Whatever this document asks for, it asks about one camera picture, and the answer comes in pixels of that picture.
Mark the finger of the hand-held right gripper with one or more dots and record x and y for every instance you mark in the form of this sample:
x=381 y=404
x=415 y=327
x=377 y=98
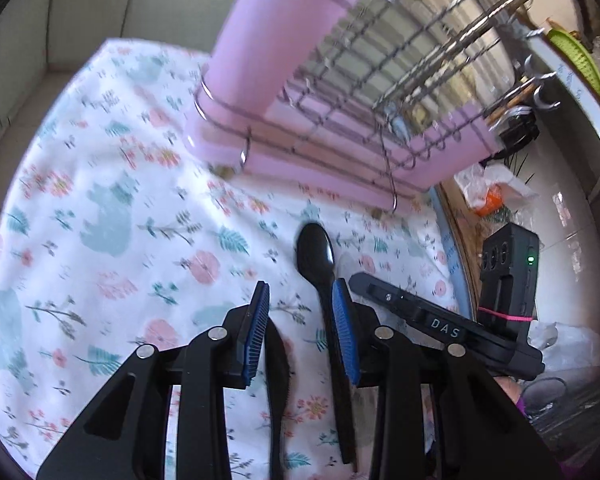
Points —
x=395 y=302

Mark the green plastic basket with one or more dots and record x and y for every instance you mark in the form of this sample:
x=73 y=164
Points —
x=580 y=60

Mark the orange packet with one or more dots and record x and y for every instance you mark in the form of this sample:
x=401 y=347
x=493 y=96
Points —
x=492 y=200

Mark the clear plastic bag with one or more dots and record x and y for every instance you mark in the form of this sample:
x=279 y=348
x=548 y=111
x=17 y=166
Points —
x=570 y=350

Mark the black blender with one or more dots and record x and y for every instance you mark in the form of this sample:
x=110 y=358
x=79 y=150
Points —
x=520 y=132

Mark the floral white cloth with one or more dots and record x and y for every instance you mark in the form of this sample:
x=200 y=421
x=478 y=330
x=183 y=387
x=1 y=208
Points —
x=105 y=210

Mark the orange item in plastic bag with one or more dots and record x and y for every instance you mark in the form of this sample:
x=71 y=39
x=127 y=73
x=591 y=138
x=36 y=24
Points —
x=472 y=180

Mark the brown wooden chopstick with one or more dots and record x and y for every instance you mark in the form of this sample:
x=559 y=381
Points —
x=507 y=102

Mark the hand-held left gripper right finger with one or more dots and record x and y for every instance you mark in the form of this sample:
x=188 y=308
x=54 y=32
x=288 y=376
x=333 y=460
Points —
x=345 y=340

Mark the black plastic spoon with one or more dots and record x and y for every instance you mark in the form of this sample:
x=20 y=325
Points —
x=277 y=375
x=315 y=255

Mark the green chives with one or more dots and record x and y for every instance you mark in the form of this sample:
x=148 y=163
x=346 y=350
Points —
x=520 y=165

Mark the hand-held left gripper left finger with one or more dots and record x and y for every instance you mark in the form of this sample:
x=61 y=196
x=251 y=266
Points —
x=255 y=335

